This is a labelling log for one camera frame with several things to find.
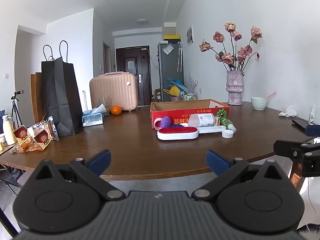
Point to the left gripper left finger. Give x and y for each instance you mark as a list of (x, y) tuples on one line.
[(63, 198)]

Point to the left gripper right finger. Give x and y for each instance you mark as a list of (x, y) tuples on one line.
[(257, 199)]

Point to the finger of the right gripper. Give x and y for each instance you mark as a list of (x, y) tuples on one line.
[(312, 131), (295, 150)]

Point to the white ribbed cap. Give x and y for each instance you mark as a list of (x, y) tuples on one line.
[(227, 134)]

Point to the green spray bottle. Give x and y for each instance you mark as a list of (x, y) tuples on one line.
[(222, 116)]

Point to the white plastic bottle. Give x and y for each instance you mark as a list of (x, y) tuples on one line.
[(201, 120)]

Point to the red white lint brush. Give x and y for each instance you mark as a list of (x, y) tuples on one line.
[(186, 133)]

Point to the blue purple round lid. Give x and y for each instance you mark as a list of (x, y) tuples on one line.
[(165, 122)]

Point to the small white spray bottle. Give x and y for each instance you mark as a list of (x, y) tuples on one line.
[(312, 115)]

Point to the crumpled white tissue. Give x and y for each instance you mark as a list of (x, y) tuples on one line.
[(289, 112)]

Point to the pale green bowl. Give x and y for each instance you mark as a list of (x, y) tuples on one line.
[(259, 103)]

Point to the red snack packages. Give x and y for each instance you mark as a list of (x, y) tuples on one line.
[(36, 137)]

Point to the white thermos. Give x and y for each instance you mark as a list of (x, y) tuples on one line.
[(8, 130)]

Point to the pink ceramic vase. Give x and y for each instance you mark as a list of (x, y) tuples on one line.
[(235, 87)]

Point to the brown paper bag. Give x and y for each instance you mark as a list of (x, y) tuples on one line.
[(37, 97)]

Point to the blue tissue box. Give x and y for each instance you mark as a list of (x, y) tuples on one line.
[(91, 118)]

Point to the dried pink roses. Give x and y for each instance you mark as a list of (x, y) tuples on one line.
[(238, 58)]

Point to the black paper bag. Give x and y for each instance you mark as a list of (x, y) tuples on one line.
[(61, 95)]

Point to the orange fruit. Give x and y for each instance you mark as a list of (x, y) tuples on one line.
[(116, 110)]

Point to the clear glass cup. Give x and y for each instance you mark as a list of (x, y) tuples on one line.
[(103, 105)]

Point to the red cardboard box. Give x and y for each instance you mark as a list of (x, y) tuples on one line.
[(180, 111)]

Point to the pink suitcase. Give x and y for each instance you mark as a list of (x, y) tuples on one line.
[(121, 87)]

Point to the yellow blue umbrellas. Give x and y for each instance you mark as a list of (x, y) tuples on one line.
[(175, 88)]

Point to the grey refrigerator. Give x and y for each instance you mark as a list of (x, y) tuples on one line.
[(170, 65)]

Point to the camera tripod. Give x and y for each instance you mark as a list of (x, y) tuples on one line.
[(14, 109)]

